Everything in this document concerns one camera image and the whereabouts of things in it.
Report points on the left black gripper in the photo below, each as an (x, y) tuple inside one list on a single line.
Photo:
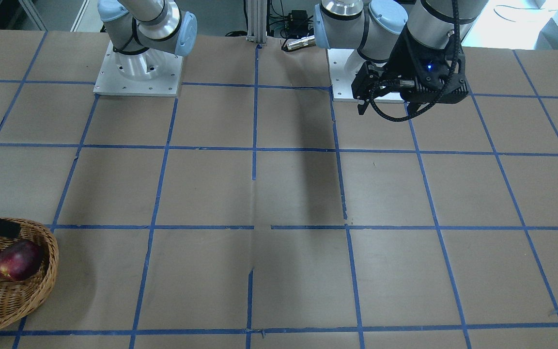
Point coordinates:
[(401, 62)]

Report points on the red apple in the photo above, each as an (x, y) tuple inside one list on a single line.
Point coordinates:
[(20, 261)]

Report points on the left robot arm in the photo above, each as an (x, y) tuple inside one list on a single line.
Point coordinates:
[(372, 28)]

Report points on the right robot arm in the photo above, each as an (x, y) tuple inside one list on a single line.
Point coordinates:
[(148, 39)]

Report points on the wicker basket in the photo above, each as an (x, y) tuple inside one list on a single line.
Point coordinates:
[(20, 298)]

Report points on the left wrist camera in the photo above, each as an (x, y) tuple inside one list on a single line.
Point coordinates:
[(438, 74)]

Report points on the aluminium frame post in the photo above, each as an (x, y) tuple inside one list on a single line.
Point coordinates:
[(257, 21)]

